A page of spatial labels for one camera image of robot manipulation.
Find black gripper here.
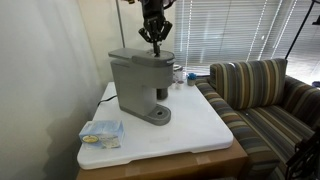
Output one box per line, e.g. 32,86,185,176
138,0,174,57

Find grey coffee machine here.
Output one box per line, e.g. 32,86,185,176
108,47,176,127

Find thin metal pole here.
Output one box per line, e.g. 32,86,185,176
115,0,127,49

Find glass jar with metal lid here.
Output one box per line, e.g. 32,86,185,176
173,64,184,83

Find white window blinds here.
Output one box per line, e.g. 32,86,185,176
173,0,320,84

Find striped fabric sofa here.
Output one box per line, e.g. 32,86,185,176
194,58,320,180

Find blue and yellow packet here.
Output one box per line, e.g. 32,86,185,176
78,119,126,150

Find brown cardboard box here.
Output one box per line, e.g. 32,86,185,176
75,138,249,180

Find black tripod pole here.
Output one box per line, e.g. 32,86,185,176
284,0,317,60

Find black metal stand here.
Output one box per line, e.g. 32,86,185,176
284,131,320,180

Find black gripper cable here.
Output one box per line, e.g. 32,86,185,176
163,0,177,10

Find black power cable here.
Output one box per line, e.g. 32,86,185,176
96,94,118,108

